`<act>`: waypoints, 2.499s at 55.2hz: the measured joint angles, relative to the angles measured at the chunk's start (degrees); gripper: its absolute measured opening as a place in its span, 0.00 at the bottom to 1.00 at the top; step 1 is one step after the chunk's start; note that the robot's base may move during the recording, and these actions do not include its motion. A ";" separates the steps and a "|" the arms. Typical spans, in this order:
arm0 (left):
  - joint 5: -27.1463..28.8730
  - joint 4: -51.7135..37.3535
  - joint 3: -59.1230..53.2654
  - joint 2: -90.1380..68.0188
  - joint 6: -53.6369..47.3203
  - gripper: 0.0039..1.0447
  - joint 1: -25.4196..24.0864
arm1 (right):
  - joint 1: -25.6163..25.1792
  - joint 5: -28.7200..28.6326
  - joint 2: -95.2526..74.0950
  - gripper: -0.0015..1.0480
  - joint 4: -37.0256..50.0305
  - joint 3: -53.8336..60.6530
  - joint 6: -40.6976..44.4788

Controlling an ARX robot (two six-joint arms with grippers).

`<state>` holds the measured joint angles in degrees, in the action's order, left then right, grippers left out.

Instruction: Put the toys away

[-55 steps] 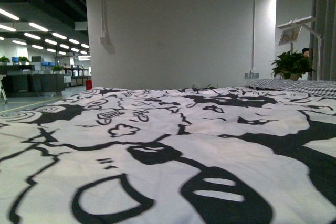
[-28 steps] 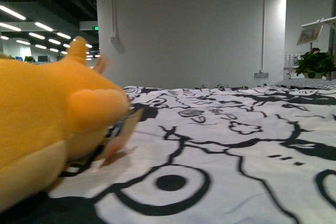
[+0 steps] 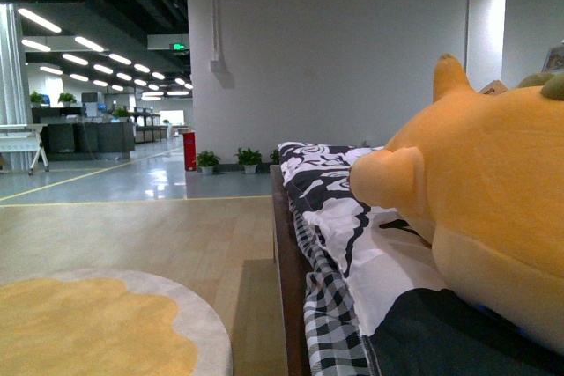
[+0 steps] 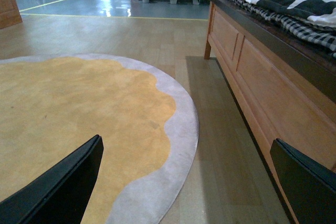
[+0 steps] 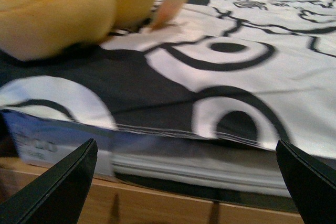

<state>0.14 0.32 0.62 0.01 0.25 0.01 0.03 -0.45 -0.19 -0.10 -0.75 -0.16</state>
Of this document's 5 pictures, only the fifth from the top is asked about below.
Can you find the yellow plush toy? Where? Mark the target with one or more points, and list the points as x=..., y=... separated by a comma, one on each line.
x=39, y=29

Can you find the wooden bed frame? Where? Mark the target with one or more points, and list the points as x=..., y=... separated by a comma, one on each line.
x=110, y=202

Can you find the black and white bedsheet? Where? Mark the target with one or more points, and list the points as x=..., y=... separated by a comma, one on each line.
x=245, y=71

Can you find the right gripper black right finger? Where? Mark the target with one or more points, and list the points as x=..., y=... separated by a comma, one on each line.
x=310, y=182

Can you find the grey mattress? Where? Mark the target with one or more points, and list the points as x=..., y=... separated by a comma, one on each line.
x=45, y=142

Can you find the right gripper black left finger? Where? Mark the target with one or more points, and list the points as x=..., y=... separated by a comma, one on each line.
x=58, y=195

